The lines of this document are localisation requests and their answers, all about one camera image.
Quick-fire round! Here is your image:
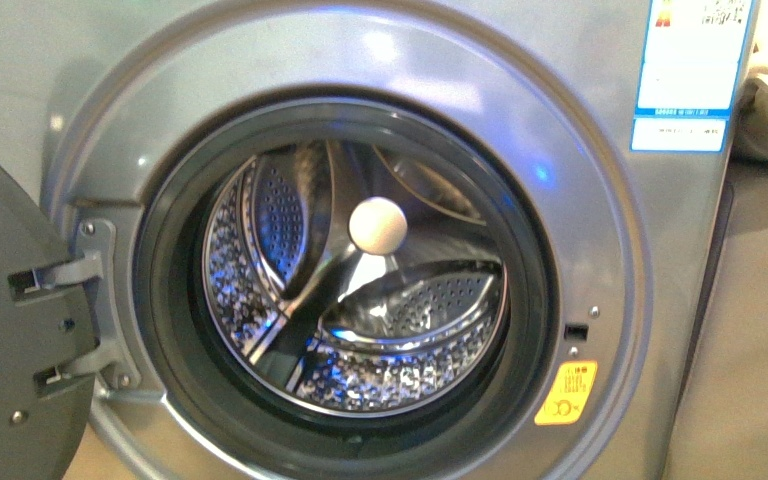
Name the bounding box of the yellow warning sticker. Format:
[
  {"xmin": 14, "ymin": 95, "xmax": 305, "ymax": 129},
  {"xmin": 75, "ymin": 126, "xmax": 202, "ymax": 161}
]
[{"xmin": 534, "ymin": 360, "xmax": 598, "ymax": 426}]

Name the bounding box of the blue energy label sticker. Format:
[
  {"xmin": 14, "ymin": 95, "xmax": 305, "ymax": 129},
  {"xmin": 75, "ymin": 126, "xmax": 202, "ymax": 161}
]
[{"xmin": 630, "ymin": 0, "xmax": 757, "ymax": 153}]

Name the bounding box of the washing machine round door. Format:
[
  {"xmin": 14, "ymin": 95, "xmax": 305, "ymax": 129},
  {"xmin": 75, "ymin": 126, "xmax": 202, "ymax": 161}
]
[{"xmin": 0, "ymin": 166, "xmax": 95, "ymax": 479}]

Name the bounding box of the white ball in drum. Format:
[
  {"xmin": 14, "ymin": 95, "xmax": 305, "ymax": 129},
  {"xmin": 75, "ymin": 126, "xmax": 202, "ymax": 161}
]
[{"xmin": 348, "ymin": 196, "xmax": 408, "ymax": 256}]

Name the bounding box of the grey front-load washing machine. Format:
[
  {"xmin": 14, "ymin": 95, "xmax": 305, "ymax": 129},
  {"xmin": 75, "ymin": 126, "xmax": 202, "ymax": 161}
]
[{"xmin": 0, "ymin": 1, "xmax": 736, "ymax": 479}]

